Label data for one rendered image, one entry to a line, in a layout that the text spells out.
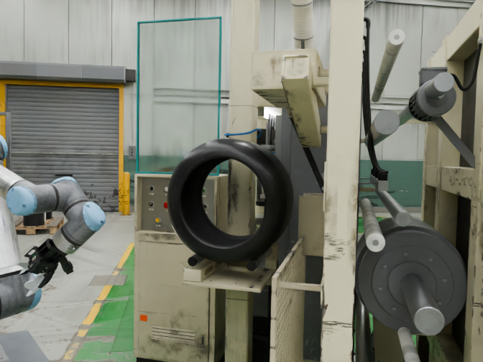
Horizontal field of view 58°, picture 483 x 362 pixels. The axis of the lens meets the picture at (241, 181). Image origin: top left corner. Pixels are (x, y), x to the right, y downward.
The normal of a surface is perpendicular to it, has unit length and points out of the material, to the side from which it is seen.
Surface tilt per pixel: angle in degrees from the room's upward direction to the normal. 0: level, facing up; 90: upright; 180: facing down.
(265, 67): 90
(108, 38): 90
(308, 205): 90
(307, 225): 90
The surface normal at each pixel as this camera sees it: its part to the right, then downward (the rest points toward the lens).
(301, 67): -0.23, -0.26
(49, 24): 0.14, 0.05
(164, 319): -0.25, 0.04
